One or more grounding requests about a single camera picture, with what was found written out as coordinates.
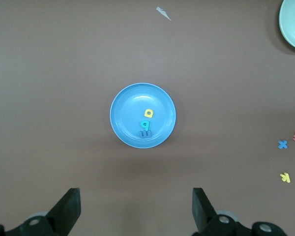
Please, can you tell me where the small white paper scrap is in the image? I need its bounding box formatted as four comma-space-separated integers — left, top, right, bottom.
156, 6, 173, 21

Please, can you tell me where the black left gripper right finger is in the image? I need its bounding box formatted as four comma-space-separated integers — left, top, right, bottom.
192, 187, 286, 236

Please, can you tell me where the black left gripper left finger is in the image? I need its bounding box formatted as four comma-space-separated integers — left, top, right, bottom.
0, 187, 82, 236

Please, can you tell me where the blue plate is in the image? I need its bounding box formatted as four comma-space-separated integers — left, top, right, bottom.
110, 83, 177, 149

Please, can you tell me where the yellow foam letter k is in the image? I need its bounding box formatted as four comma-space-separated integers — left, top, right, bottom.
280, 172, 292, 184

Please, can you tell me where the pale green plate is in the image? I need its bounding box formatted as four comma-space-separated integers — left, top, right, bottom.
278, 0, 295, 52

